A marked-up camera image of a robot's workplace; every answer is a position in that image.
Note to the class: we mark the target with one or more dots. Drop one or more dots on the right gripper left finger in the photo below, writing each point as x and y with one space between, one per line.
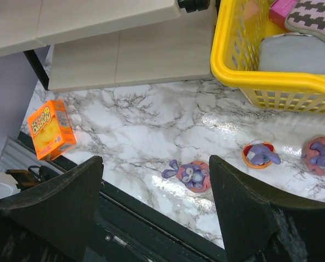
51 221

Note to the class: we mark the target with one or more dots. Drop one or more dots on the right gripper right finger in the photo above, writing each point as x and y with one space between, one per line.
262 223

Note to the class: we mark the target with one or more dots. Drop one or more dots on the purple bunny donut toy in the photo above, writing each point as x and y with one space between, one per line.
194 175

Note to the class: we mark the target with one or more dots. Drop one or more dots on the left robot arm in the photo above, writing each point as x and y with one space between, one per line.
14 181

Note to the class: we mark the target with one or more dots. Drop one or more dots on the beige three-tier shelf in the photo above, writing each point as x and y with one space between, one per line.
79 45

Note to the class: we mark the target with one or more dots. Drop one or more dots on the purple bunny orange cup toy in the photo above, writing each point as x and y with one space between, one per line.
260 154

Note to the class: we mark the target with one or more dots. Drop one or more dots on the orange Scrub Daddy box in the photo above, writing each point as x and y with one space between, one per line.
50 130

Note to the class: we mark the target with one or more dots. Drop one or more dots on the purple creature pink donut toy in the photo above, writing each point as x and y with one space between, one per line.
313 155

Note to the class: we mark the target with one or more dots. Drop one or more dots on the grey cloth pack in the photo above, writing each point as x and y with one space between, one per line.
292 53

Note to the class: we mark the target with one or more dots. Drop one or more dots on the yellow plastic basket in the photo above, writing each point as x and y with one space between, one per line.
240 28

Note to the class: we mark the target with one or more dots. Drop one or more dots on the striped pink grey sponge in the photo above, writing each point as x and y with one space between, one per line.
307 17

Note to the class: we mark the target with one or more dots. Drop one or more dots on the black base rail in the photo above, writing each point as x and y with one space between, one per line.
125 229

